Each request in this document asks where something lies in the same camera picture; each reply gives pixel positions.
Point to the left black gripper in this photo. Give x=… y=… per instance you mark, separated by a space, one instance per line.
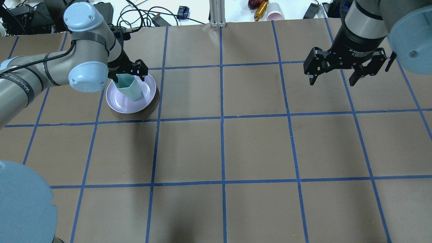
x=122 y=61

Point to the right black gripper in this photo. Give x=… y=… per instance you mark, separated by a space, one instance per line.
x=354 y=45

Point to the mint green faceted cup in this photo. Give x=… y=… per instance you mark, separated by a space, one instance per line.
x=128 y=86

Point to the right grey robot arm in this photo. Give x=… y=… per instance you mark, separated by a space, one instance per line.
x=407 y=23

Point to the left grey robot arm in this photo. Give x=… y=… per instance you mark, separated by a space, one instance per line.
x=95 y=55

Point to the lilac round plate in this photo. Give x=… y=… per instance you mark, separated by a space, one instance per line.
x=119 y=103

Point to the pink paper cup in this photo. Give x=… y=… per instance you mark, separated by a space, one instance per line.
x=274 y=12

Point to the black power adapter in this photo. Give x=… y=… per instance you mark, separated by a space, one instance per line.
x=158 y=21

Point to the small blue adapter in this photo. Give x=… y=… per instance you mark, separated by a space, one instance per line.
x=183 y=13

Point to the gold cylindrical object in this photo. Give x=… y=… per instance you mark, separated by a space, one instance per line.
x=261 y=8

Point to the red brown round object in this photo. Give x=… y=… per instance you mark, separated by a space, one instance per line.
x=254 y=4

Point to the aluminium frame post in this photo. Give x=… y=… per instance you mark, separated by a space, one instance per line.
x=217 y=13

